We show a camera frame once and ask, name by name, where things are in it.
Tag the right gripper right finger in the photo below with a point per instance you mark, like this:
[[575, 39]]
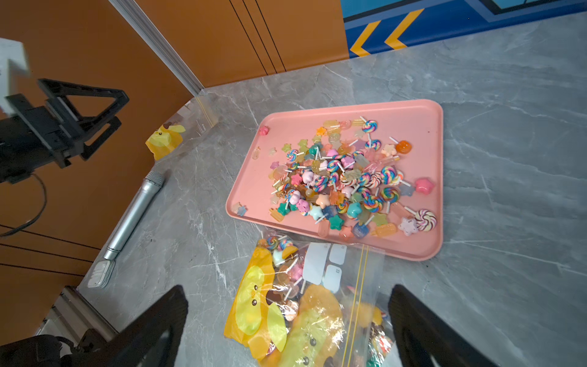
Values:
[[424, 339]]

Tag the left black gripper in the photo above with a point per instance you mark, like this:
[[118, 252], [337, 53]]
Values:
[[36, 136]]

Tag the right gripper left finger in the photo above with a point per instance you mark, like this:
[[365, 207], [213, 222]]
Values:
[[153, 339]]

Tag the clear ziploc bag with candies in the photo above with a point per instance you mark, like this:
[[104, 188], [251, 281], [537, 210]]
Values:
[[194, 119]]

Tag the silver microphone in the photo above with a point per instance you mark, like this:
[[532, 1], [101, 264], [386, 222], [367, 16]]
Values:
[[103, 269]]

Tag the pink plastic tray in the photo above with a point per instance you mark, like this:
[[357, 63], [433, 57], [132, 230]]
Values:
[[419, 122]]

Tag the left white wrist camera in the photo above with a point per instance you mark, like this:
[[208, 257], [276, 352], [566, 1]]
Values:
[[14, 62]]

